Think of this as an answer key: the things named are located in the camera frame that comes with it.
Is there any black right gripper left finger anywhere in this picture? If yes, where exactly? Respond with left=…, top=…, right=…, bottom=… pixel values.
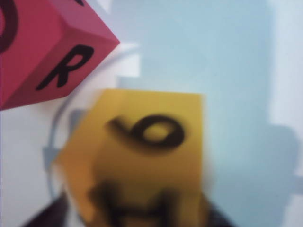
left=22, top=190, right=71, bottom=227

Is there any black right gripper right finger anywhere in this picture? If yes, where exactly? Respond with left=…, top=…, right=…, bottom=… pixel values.
left=201, top=201, right=240, bottom=227

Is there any yellow foam block 3 N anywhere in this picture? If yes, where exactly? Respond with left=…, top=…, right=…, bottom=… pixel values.
left=53, top=88, right=211, bottom=227

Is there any red foam block 7 R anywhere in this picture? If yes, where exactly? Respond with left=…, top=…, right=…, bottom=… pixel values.
left=0, top=0, right=121, bottom=111

